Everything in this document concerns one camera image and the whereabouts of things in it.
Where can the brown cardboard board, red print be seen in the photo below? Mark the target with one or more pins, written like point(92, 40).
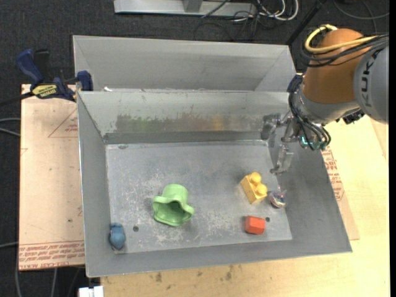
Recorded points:
point(49, 178)

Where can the orange-red block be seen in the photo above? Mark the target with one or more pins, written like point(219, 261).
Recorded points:
point(254, 225)

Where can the small multicoloured spinning top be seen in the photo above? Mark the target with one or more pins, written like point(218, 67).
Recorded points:
point(277, 200)

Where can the green soft cup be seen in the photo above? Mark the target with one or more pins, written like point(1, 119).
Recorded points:
point(173, 206)

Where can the blue toy animal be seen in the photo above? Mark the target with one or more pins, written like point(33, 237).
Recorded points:
point(117, 236)

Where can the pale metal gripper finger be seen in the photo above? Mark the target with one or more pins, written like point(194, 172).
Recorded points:
point(285, 158)
point(268, 125)

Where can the grey metal bin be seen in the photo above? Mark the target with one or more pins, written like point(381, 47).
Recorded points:
point(191, 178)

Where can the yellow toy brick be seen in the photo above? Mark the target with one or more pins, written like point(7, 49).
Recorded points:
point(254, 189)

